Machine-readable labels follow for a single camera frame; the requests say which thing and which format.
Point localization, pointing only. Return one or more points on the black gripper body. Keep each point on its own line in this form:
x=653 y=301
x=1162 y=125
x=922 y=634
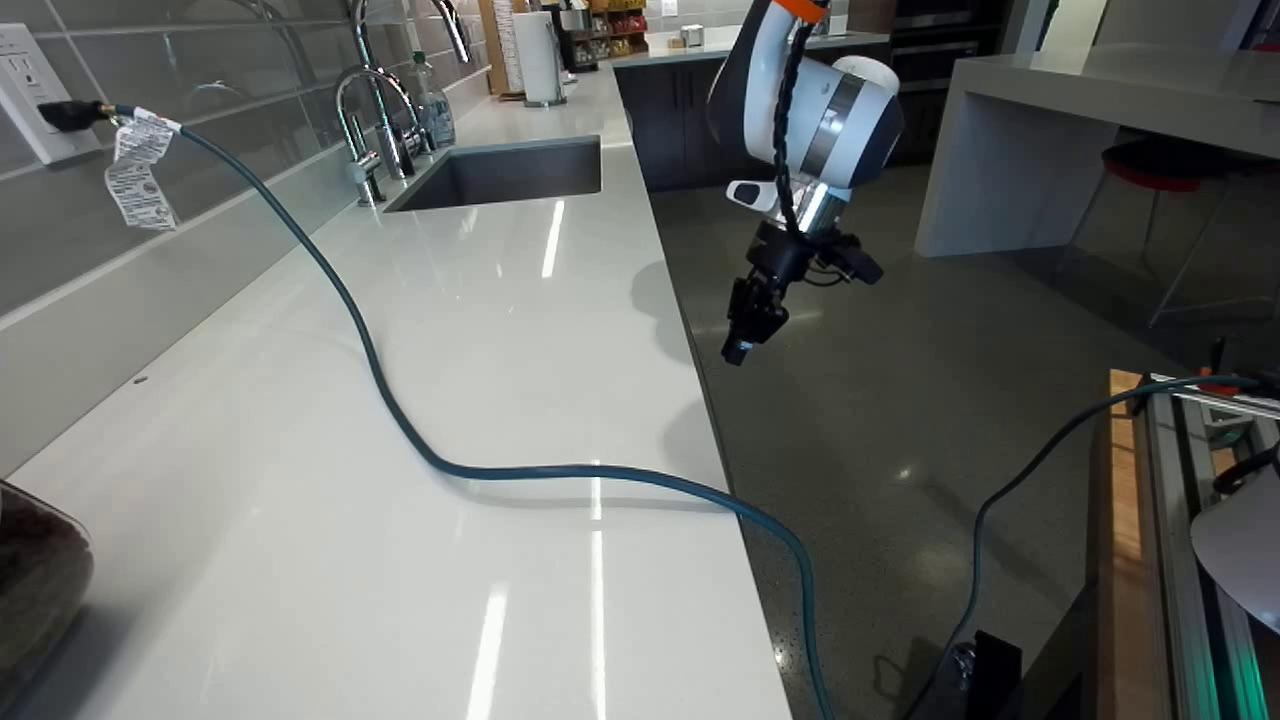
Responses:
x=758 y=298

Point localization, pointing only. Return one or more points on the built-in black oven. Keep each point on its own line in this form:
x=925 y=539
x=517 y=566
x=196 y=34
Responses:
x=935 y=34

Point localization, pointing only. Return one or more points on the white kitchen island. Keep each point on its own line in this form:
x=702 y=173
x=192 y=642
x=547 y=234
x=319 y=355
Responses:
x=1020 y=138

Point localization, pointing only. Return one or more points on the wooden robot cart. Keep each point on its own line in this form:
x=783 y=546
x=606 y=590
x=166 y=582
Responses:
x=1183 y=559

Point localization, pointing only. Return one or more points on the dark object on counter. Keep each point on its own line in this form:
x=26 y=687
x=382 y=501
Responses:
x=44 y=571

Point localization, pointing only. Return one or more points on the white wall outlet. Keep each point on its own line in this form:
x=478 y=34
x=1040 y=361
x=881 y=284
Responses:
x=26 y=86

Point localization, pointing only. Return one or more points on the white cable tag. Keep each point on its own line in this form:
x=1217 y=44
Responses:
x=138 y=145

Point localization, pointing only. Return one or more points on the dark wood base cabinets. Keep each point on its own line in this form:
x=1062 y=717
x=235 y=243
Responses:
x=668 y=122

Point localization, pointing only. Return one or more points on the chrome kitchen faucet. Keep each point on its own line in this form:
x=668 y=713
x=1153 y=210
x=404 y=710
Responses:
x=395 y=112

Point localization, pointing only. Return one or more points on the black power plug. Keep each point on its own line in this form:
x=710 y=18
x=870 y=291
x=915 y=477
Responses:
x=72 y=112

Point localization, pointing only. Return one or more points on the dark undermount sink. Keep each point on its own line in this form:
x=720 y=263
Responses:
x=497 y=173

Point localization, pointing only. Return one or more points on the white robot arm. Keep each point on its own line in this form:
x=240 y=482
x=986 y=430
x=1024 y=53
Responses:
x=821 y=130

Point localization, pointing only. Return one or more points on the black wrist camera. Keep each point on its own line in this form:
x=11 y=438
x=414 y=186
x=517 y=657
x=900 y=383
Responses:
x=837 y=257

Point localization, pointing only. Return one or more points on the red bar stool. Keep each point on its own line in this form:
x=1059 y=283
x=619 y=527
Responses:
x=1162 y=166

